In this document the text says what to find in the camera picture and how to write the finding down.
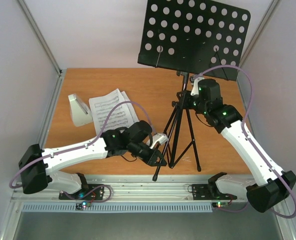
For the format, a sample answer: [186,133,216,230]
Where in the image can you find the grey slotted cable duct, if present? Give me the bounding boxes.
[22,202,213,214]

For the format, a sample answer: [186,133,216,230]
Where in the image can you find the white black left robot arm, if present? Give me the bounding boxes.
[18,120,168,199]

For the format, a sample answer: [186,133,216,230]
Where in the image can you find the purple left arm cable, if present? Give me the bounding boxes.
[9,101,158,190]

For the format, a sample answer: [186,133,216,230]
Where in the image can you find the right aluminium corner post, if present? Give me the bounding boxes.
[239,0,281,67]

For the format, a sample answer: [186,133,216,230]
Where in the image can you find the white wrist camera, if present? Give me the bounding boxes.
[148,133,168,149]
[190,76,205,96]

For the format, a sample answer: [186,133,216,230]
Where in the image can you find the left aluminium corner post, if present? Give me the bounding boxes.
[16,0,62,76]

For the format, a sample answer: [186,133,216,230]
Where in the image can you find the aluminium front frame rails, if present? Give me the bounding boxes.
[10,174,286,204]

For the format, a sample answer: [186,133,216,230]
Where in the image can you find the white sheet music page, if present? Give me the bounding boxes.
[121,91,139,122]
[88,87,136,136]

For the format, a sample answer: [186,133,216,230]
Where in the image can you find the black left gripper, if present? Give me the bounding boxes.
[129,141,167,166]

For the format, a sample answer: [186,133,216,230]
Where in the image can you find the aluminium corner post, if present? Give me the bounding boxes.
[16,0,62,76]
[239,0,281,67]

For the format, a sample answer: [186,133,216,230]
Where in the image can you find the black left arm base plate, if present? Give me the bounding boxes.
[58,184,109,202]

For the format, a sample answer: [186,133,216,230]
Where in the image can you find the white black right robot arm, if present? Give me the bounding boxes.
[188,77,296,213]

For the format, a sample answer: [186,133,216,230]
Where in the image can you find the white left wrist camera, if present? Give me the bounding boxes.
[148,133,168,149]

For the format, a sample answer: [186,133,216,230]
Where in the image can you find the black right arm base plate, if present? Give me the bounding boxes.
[187,184,237,201]

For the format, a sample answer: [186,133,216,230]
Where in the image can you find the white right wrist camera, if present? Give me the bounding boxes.
[190,76,205,96]

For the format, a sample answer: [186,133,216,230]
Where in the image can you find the black tripod music stand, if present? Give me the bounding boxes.
[138,0,251,168]

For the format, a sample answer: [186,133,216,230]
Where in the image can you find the white grey metronome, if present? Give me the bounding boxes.
[68,93,93,127]

